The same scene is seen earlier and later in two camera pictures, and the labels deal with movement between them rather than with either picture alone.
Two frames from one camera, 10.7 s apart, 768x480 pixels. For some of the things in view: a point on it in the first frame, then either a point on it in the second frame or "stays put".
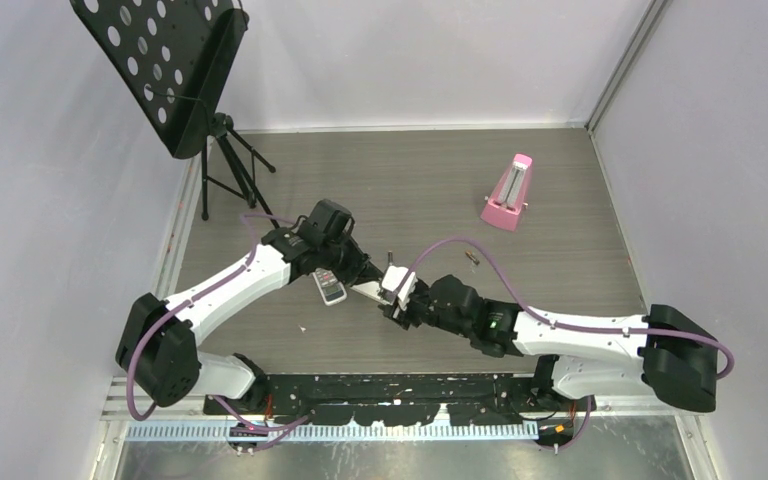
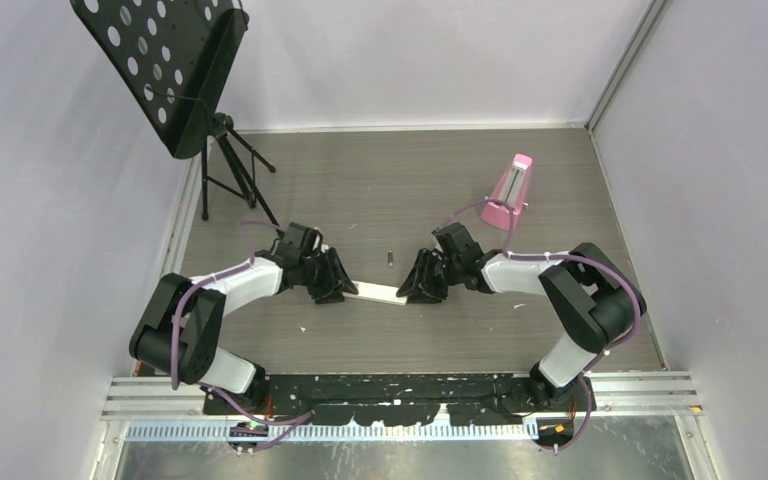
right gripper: (405, 317) to (420, 284)
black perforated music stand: (175, 56) stays put
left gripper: (360, 269) to (335, 282)
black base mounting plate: (488, 399) stays put
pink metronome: (509, 195) stays put
